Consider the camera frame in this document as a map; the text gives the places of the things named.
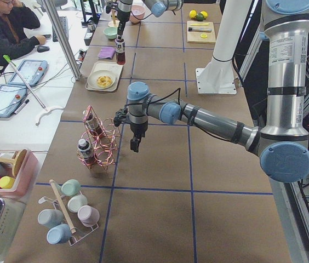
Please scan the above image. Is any teach pendant with red button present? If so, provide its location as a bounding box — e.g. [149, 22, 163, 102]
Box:
[0, 84, 27, 118]

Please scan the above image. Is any yellow lemon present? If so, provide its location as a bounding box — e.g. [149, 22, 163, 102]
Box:
[189, 10, 197, 19]
[199, 11, 208, 19]

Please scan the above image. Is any glazed donut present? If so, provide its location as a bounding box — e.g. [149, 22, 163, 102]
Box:
[97, 76, 113, 88]

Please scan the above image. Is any pale green mug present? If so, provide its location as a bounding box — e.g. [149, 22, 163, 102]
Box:
[67, 194, 88, 213]

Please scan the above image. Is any mint green ceramic mug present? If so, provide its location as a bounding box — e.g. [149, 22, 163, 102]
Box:
[61, 179, 81, 196]

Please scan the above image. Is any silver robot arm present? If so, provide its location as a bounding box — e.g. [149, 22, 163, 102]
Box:
[124, 1, 309, 183]
[117, 0, 183, 39]

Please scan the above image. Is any tea bottle white cap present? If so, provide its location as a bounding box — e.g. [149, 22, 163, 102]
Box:
[115, 38, 125, 65]

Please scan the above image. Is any green lime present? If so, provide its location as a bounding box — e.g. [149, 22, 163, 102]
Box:
[195, 13, 205, 21]

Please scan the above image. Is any copper wire bottle rack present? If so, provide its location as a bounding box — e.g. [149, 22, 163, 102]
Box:
[77, 105, 121, 170]

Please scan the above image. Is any white round plate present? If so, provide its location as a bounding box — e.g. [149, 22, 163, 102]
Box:
[87, 70, 116, 90]

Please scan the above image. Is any lilac ceramic mug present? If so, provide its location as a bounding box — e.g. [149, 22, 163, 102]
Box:
[77, 205, 100, 227]

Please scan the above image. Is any cream serving tray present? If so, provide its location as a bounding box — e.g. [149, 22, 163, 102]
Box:
[85, 61, 123, 92]

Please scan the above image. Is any pink storage box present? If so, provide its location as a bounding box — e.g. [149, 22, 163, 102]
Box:
[0, 150, 38, 197]

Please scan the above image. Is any aluminium frame post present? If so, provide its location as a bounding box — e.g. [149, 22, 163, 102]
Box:
[42, 0, 81, 81]

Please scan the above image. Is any purple folded cloth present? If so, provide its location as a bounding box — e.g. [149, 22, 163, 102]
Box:
[98, 47, 116, 60]

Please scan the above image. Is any grey blue mug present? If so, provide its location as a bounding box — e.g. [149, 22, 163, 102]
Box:
[37, 209, 64, 229]

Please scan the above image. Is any wooden cutting board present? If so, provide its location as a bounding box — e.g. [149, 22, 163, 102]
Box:
[187, 21, 216, 44]

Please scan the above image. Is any yellow plastic knife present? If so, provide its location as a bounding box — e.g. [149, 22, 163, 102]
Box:
[190, 22, 210, 26]

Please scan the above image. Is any white wire mug rack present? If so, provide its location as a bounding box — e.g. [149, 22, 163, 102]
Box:
[37, 179, 100, 247]

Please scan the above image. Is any pink bowl of ice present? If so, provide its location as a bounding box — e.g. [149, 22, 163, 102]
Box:
[130, 5, 146, 24]

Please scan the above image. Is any yellow cup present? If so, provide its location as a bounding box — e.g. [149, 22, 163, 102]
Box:
[0, 176, 15, 189]

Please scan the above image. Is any computer mouse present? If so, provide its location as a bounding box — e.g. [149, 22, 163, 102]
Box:
[37, 45, 50, 53]

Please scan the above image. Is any wooden mug tree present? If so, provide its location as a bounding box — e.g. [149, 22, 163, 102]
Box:
[0, 149, 27, 178]

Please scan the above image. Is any black marker pen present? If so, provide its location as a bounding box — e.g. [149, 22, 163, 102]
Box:
[14, 99, 30, 115]

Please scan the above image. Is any wooden stand on table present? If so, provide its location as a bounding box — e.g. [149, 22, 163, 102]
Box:
[108, 9, 119, 28]

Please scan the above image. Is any black keyboard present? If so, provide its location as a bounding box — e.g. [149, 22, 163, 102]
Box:
[52, 16, 69, 42]

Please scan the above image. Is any metal reacher grabber tool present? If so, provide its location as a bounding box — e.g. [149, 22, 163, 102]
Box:
[3, 55, 64, 126]

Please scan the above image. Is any seated person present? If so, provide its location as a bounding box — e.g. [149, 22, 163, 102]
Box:
[0, 1, 46, 67]

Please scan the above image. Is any light blue mug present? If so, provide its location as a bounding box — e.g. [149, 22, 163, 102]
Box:
[47, 224, 72, 244]

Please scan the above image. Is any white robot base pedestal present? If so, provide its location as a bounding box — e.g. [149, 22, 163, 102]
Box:
[196, 0, 253, 94]

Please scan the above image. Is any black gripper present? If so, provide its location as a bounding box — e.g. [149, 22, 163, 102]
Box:
[130, 122, 148, 152]
[117, 19, 129, 36]

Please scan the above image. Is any tea bottle in rack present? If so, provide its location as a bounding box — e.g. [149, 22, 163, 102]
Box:
[77, 138, 94, 159]
[85, 113, 102, 136]

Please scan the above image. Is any mint green bowl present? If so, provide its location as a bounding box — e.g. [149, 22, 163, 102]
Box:
[103, 27, 117, 40]

